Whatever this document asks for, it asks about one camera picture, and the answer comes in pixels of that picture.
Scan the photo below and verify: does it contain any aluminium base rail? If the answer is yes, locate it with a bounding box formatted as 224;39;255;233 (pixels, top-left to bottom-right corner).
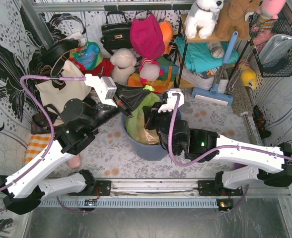
39;178;288;212

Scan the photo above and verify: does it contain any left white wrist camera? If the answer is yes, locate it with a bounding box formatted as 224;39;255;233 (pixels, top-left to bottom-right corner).
84;74;117;107

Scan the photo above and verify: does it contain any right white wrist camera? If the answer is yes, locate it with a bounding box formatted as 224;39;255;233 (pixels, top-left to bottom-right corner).
158;88;184;113

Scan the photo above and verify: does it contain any pink plush toy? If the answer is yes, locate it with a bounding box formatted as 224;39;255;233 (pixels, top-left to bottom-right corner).
256;0;286;28

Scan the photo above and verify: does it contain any cream canvas tote bag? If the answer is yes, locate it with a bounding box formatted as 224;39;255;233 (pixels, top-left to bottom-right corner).
36;60;91;113

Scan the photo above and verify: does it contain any black wire basket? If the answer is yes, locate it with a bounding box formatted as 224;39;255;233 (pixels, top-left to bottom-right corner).
249;12;292;78

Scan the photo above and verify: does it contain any pink white plush doll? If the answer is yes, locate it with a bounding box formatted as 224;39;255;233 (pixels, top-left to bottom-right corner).
139;58;164;83

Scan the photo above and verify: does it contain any purple cable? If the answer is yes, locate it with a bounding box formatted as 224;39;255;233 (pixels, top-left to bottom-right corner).
167;92;292;211
0;74;97;216

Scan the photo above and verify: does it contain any blue trash bin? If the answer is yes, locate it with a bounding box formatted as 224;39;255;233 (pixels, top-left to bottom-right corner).
121;114;168;161

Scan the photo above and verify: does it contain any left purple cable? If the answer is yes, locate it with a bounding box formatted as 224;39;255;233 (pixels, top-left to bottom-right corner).
0;74;97;216

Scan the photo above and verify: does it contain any brown teddy bear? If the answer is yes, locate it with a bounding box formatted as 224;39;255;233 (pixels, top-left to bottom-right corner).
216;0;263;38

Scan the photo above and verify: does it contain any cream plush lamb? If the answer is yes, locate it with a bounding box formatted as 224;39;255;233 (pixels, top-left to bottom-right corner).
110;48;137;85

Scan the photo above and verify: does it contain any magenta cloth bag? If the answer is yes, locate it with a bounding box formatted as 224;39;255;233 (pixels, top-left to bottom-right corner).
130;13;165;60

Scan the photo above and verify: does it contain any black leather handbag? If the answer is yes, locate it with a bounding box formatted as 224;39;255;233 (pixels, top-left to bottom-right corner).
100;11;133;55

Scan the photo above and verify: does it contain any bristle broom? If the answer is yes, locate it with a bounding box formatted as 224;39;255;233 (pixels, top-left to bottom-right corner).
226;69;264;145

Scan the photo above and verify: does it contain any wooden shelf rack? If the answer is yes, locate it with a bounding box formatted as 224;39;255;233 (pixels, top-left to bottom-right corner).
173;13;253;92

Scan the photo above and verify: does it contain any red cloth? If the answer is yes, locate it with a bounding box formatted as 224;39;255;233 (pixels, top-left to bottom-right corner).
81;58;114;77

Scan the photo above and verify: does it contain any brown patterned bag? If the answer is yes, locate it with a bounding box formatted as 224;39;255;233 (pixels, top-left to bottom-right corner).
30;104;64;135

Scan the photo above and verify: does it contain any rainbow striped bag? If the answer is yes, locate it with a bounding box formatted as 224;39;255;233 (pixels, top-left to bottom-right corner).
127;56;179;94

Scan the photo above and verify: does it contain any yellow plush duck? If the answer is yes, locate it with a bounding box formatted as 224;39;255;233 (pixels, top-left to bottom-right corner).
238;60;257;90

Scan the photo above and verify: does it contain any orange checkered towel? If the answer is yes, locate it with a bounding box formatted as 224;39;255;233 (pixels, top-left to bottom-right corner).
23;134;51;165

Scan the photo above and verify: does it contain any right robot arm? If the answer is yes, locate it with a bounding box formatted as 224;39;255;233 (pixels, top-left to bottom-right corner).
143;102;292;196

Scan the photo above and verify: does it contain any silver foil pouch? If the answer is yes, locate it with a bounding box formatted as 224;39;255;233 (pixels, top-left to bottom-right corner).
259;34;292;64

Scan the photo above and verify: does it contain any teal folded cloth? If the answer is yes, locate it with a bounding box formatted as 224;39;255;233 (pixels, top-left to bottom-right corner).
174;37;240;73

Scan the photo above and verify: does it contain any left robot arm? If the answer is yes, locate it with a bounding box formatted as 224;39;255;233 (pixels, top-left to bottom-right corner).
0;84;150;215

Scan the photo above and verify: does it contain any green trash bag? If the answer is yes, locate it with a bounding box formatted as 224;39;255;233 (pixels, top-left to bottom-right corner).
125;92;160;145

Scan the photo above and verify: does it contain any white plush dog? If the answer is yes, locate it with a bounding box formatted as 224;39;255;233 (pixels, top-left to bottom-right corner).
185;0;224;39

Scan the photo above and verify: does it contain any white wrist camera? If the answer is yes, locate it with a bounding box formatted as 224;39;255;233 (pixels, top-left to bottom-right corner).
84;74;117;107
158;88;184;113

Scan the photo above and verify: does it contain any colourful rainbow cloth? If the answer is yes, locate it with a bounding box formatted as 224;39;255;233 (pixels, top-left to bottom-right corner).
69;41;103;71

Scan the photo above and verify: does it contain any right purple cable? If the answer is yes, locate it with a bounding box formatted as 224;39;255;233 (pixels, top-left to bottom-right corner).
167;92;292;211

